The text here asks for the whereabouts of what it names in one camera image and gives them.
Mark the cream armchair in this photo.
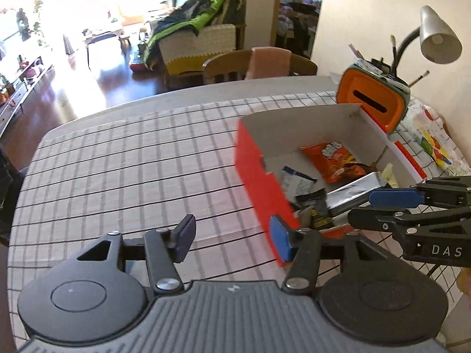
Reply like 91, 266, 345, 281
158, 24, 238, 89

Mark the person's right hand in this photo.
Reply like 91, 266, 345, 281
457, 268, 471, 295

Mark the low television cabinet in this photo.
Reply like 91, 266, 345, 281
0, 53, 56, 136

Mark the orange snack packet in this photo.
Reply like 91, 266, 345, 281
300, 141, 372, 185

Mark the green jacket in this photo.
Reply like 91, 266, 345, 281
143, 0, 230, 70

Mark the black snack packet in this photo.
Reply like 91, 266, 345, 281
309, 200, 334, 230

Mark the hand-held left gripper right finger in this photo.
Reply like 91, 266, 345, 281
269, 215, 398, 297

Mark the orange container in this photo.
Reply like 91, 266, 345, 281
336, 64, 411, 135

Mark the grey desk lamp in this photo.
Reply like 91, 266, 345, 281
392, 5, 462, 78

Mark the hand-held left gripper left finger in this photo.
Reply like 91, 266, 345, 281
75, 214, 196, 295

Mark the coffee table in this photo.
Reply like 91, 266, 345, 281
83, 26, 124, 70

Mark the silver foil packet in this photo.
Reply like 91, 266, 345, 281
326, 171, 387, 217

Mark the dark clothes pile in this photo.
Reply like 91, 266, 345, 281
280, 2, 321, 56

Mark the blue grey foil packet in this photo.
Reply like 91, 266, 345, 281
281, 165, 318, 195

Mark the black chair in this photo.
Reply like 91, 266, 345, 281
0, 147, 28, 247

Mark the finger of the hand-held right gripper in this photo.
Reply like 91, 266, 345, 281
369, 176, 471, 208
348, 208, 471, 233

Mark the red cardboard box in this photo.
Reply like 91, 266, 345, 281
235, 104, 429, 268

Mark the wooden chair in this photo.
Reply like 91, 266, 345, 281
289, 53, 318, 76
202, 49, 254, 85

